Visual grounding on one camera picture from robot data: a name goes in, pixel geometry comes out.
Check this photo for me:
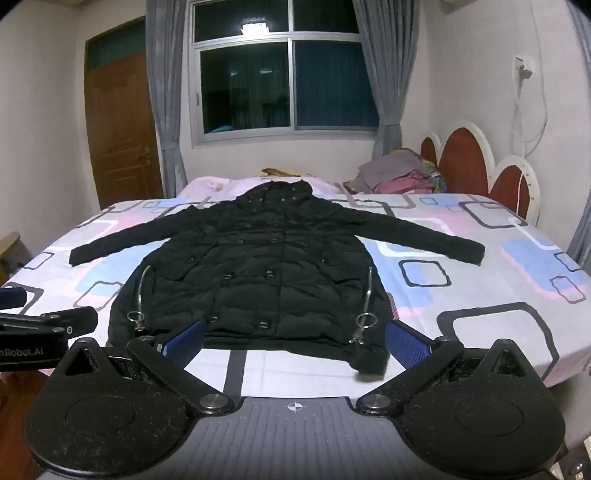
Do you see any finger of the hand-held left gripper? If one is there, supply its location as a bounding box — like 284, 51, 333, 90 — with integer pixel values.
0, 286, 27, 311
0, 306, 99, 338

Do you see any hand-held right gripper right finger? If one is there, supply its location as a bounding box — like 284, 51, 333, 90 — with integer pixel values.
355, 320, 528, 415

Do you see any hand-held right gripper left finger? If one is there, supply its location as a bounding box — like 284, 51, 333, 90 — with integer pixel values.
64, 318, 235, 415

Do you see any black padded coat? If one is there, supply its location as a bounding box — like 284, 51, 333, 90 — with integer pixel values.
69, 180, 486, 376

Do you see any pile of folded clothes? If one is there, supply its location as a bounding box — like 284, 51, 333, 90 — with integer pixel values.
344, 148, 450, 195

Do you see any light wooden furniture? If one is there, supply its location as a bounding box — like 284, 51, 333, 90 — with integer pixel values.
0, 232, 31, 288

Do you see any bed with patterned sheet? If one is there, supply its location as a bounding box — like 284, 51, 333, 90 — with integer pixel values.
0, 175, 591, 403

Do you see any pink pillow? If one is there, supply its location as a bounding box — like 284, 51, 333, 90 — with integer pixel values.
178, 174, 370, 202

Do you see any red and white headboard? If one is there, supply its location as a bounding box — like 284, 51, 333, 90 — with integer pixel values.
418, 119, 544, 227

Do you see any brown wooden door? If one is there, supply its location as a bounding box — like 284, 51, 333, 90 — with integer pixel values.
84, 21, 163, 209

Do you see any sliding glass window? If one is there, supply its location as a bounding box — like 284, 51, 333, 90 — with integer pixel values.
189, 0, 382, 147

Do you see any white charging cable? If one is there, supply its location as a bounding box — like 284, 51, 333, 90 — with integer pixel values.
512, 69, 551, 219

